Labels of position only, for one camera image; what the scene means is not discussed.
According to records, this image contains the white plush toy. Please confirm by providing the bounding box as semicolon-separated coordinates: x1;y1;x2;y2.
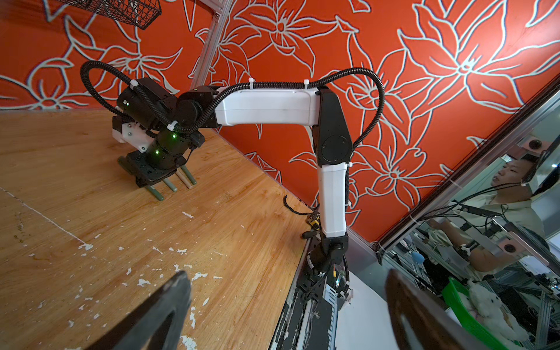
468;281;529;342

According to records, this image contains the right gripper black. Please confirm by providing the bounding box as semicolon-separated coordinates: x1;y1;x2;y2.
124;151;187;188

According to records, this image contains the black wire basket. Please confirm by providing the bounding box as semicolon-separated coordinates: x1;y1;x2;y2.
61;0;162;30

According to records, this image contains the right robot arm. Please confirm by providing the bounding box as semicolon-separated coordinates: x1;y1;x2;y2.
112;78;354;273

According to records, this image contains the light green pen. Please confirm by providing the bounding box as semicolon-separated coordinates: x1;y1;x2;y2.
163;179;178;193

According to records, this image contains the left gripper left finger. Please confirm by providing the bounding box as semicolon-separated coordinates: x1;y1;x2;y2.
88;271;192;349

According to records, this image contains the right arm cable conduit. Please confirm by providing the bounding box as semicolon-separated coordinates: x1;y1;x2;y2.
79;60;386;152

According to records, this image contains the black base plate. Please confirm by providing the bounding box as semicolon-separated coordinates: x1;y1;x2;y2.
268;240;350;350

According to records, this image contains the green plastic basket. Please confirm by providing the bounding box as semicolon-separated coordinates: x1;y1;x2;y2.
442;278;523;349

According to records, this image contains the seated person outside cell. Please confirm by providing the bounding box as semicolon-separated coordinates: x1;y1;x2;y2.
428;156;545;281

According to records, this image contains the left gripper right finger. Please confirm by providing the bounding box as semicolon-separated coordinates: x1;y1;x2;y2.
384;269;486;349

